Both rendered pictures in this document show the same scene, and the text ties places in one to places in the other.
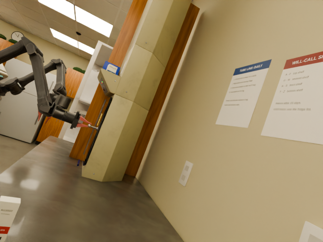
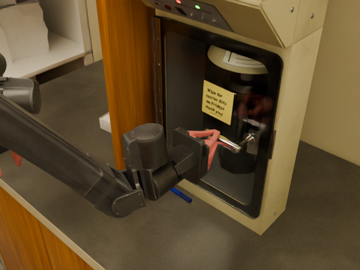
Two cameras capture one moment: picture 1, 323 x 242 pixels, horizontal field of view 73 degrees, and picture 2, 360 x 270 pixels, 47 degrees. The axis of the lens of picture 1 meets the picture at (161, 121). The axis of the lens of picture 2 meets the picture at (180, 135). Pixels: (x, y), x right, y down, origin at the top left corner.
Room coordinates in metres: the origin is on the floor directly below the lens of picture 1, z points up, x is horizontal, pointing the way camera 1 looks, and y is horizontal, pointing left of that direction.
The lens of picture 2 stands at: (0.71, 0.77, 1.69)
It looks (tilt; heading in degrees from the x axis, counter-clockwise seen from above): 36 degrees down; 331
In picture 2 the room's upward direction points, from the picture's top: straight up
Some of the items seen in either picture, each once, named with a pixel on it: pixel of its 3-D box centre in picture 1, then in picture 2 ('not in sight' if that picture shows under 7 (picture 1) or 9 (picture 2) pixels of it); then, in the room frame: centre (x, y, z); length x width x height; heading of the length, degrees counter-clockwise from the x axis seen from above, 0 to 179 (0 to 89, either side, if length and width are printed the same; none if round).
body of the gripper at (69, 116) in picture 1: (70, 118); (179, 162); (1.23, 0.48, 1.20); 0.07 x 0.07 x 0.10; 21
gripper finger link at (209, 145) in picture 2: (82, 123); (202, 147); (1.25, 0.41, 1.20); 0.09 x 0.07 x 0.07; 111
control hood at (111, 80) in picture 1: (105, 84); (196, 2); (1.32, 0.40, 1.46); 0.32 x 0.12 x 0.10; 19
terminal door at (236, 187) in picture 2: (96, 128); (208, 121); (1.33, 0.35, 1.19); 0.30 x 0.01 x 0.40; 19
